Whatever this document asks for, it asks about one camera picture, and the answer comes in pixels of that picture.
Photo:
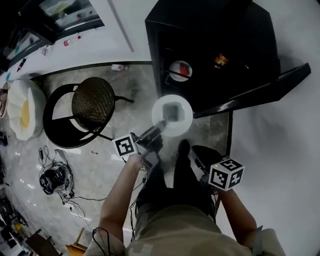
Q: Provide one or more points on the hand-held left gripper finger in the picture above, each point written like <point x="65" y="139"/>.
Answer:
<point x="156" y="130"/>

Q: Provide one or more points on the crumpled clear plastic bottle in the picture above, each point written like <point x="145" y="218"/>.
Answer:
<point x="45" y="50"/>

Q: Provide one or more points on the black wicker chair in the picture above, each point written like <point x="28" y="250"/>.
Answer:
<point x="92" y="102"/>

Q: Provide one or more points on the black window frame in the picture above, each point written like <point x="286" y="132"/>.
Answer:
<point x="50" y="30"/>

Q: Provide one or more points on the black shoe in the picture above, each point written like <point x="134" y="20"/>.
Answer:
<point x="183" y="150"/>

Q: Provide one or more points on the person's beige shirt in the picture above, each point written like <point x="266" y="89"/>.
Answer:
<point x="180" y="235"/>

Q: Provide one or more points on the white power strip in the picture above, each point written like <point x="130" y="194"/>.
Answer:
<point x="70" y="207"/>

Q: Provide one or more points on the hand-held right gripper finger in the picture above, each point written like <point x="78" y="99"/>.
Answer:
<point x="215" y="152"/>
<point x="197" y="167"/>

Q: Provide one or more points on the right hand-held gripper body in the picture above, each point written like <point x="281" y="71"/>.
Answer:
<point x="225" y="175"/>

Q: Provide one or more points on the person's left forearm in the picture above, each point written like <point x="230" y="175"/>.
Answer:
<point x="117" y="195"/>

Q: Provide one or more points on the clear bottle with red label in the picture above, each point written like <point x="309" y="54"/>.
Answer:
<point x="70" y="41"/>

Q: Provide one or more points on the white round plate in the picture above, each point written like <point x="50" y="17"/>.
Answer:
<point x="173" y="75"/>
<point x="185" y="126"/>

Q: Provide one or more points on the small white and red carton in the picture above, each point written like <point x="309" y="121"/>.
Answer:
<point x="117" y="67"/>

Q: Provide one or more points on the black mini fridge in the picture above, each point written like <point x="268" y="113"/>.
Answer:
<point x="200" y="15"/>

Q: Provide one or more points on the small teal object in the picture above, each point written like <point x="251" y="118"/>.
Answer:
<point x="8" y="76"/>

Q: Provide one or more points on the red watermelon slice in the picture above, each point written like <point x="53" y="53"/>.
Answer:
<point x="185" y="69"/>

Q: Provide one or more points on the person's black trousers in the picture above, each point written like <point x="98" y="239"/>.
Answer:
<point x="180" y="190"/>

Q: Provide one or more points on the orange drink bottle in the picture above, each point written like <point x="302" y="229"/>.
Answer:
<point x="221" y="60"/>

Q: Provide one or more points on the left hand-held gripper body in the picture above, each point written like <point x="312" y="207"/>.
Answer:
<point x="125" y="146"/>

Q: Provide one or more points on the small dark bottle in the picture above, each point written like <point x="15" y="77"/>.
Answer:
<point x="21" y="65"/>

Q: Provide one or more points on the wooden stand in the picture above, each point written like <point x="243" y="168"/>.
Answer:
<point x="78" y="240"/>

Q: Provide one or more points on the person's right forearm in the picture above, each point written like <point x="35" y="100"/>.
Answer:
<point x="237" y="217"/>

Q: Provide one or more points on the white flower-shaped cushion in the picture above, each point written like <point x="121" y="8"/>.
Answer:
<point x="37" y="112"/>

